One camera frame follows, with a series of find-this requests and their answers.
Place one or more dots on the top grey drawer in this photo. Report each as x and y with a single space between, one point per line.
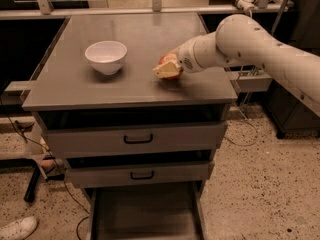
109 141

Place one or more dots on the metal diagonal rod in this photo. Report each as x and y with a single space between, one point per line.
280 10

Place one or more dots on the bottom open grey drawer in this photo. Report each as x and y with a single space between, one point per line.
169 211

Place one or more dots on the grey metal bracket block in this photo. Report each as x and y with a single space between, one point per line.
248 81

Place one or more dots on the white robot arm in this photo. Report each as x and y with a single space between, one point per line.
238 41

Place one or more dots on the grey drawer cabinet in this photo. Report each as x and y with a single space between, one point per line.
70 94

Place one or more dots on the dark cabinet at right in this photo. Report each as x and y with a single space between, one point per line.
299 27

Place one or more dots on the grey back rail shelf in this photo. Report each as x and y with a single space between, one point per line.
62 13

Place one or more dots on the white sneaker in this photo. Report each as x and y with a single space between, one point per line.
19 229

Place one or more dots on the middle grey drawer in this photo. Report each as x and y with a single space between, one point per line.
140 174

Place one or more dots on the red apple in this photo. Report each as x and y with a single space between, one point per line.
169 57

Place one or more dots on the white ceramic bowl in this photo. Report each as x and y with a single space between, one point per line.
106 57

